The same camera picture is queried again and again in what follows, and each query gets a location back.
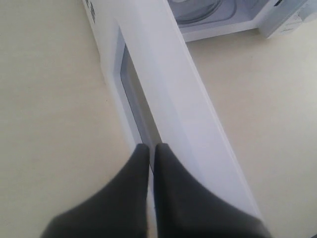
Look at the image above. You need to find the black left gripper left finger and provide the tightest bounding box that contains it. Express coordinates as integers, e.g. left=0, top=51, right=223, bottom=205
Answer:
left=41, top=144, right=150, bottom=238

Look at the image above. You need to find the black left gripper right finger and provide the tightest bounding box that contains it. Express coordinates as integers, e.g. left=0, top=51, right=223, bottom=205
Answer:
left=154, top=143, right=271, bottom=238

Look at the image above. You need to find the white microwave door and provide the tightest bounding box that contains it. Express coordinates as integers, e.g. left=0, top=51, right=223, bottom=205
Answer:
left=83, top=0, right=262, bottom=218

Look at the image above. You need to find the white microwave oven body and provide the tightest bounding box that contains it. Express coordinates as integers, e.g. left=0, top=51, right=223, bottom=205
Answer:
left=178, top=0, right=317, bottom=42

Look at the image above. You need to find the glass turntable plate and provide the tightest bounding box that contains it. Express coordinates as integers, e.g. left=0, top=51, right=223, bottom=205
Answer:
left=168, top=0, right=237, bottom=26

